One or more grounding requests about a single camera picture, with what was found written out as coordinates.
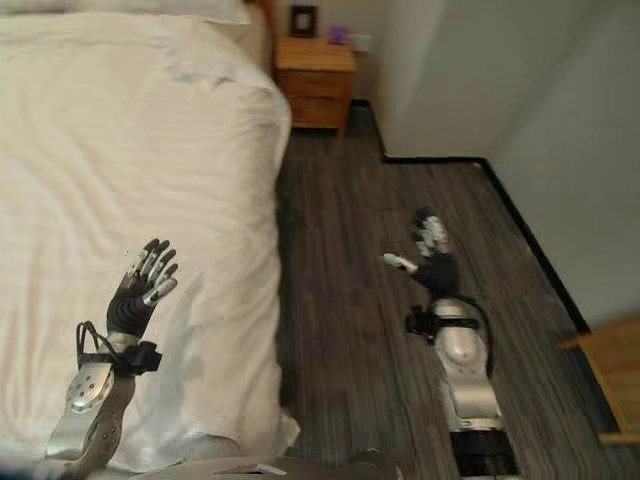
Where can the dark picture frame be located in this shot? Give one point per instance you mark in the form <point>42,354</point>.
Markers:
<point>304,20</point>

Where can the silver robot torso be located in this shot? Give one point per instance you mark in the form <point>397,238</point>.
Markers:
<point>270,462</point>

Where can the small purple object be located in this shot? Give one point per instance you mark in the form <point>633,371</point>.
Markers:
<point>338,35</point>

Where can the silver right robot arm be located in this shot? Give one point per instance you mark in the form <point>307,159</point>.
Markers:
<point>465,370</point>

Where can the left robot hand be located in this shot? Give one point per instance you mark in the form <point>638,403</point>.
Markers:
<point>129,302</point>

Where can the white wall socket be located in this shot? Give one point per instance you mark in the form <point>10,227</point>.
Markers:
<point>361,43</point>

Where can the white pillow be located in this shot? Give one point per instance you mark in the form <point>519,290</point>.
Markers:
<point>220,9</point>

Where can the white duvet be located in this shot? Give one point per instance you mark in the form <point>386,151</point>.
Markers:
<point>125,200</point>

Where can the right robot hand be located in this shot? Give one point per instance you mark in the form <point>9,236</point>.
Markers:
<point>440,267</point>

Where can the wooden nightstand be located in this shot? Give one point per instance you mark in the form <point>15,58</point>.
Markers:
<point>315,80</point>

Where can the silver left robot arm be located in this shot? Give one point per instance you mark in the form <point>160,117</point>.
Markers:
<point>95,395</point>

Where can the wooden headboard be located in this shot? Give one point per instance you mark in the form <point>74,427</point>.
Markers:
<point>267,35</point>

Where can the wooden chair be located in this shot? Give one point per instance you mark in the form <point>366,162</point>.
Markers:
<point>612,380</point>

